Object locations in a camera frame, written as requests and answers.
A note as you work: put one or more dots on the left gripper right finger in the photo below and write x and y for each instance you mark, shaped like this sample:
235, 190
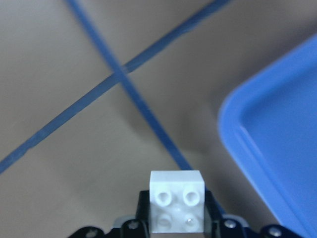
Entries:
215, 225

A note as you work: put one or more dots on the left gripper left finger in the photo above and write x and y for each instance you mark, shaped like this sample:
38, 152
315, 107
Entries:
138, 226

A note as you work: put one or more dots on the white block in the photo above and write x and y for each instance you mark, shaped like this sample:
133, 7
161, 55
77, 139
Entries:
177, 201

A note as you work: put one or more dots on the blue plastic tray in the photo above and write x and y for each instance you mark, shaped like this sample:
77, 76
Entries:
269, 127

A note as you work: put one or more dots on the brown paper table cover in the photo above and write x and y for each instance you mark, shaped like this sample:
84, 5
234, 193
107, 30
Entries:
90, 171

